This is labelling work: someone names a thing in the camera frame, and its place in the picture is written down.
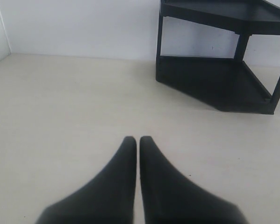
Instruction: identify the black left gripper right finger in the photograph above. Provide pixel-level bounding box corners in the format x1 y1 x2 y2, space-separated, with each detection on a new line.
139 136 246 224

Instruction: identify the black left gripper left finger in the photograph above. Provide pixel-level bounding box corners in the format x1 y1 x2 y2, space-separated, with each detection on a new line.
37 136 136 224

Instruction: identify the black two-tier metal rack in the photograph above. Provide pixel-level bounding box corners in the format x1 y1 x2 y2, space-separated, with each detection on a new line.
156 0 280 114

